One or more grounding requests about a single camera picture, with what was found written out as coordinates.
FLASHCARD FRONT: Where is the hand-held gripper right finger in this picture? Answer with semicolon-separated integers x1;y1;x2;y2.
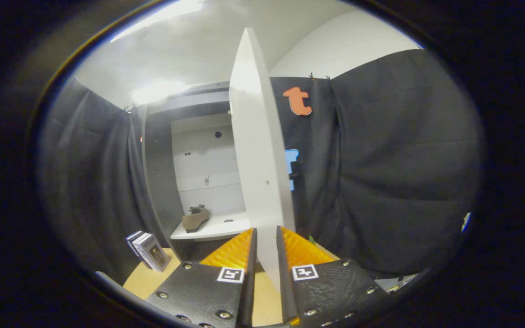
275;225;391;328

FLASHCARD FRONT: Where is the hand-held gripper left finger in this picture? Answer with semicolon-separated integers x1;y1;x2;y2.
144;227;258;328

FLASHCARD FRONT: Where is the brown fuzzy shoe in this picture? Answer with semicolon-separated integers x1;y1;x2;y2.
181;205;211;234

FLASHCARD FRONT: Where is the white shoe cabinet door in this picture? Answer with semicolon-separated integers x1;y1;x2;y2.
228;27;296;297

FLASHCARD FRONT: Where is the grey shoe cabinet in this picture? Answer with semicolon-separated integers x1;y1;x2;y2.
140;81;254;262

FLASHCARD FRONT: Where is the white cabinet shelf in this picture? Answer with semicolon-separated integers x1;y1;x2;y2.
170;213;252;242

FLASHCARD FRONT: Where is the grey cover book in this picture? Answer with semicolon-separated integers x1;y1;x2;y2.
137;234;170;272

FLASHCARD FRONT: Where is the white cover book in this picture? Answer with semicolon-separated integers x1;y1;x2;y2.
131;232;150;269

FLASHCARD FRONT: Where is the dark blue cover book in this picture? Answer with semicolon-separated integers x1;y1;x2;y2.
125;231;142;261

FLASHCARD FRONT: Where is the black backdrop cloth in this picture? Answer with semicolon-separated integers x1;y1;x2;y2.
37;48;484;283

